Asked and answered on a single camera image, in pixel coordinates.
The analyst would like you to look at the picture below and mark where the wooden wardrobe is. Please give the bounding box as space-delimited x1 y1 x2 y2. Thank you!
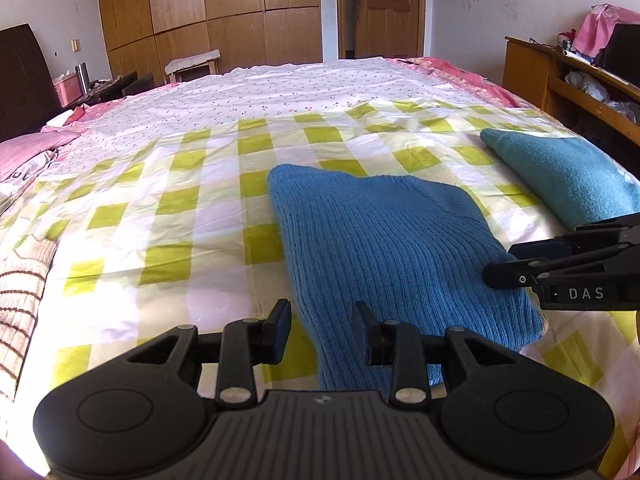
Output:
95 0 323 87

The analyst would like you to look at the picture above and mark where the green checked bed sheet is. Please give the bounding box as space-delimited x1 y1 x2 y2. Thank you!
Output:
0 100 640 480

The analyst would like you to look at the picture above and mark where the dark nightstand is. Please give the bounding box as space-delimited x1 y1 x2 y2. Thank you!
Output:
67 71 156 109

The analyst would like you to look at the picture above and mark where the beige striped sweater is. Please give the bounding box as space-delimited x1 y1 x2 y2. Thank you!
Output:
0 236 57 402

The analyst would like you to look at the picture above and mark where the pink pillow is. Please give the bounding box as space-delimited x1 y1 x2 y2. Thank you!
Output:
0 129 82 181

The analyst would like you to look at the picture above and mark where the black monitor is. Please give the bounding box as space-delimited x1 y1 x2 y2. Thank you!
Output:
597 22 640 82

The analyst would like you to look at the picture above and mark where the pink bed cover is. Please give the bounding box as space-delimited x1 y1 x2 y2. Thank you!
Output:
385 56 532 109

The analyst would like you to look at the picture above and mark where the white plastic bag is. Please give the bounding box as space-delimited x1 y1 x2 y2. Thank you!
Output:
565 70 612 102

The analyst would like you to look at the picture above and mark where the wooden stool with white cushion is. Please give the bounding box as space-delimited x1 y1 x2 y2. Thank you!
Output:
165 50 222 84

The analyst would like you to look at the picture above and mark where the pink storage box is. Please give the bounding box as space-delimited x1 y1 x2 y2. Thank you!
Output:
52 72 83 107

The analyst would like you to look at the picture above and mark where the teal folded towel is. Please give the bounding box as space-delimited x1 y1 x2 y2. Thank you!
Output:
480 127 640 231

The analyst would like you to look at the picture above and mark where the pink cloth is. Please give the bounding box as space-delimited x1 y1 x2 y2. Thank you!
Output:
571 4 640 58

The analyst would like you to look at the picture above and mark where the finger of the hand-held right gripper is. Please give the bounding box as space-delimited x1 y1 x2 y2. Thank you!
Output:
507 212 640 262
482 246 640 291

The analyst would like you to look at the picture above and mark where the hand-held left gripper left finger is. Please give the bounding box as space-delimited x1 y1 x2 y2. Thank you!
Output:
127 299 292 408

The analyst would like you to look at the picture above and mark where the wooden door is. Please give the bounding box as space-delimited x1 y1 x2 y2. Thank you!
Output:
336 0 427 59

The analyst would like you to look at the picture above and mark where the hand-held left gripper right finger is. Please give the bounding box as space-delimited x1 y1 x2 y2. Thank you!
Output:
351 301 517 408

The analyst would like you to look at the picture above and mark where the white floral bed sheet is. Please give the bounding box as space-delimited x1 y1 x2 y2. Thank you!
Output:
60 57 501 161

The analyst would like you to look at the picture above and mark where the wooden desk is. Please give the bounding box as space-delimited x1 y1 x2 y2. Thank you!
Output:
502 36 640 173

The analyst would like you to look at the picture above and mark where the dark wooden headboard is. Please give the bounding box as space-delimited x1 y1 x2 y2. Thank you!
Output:
0 24 62 143

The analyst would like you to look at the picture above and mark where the blue knit sweater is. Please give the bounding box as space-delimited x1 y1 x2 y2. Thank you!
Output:
266 163 548 392

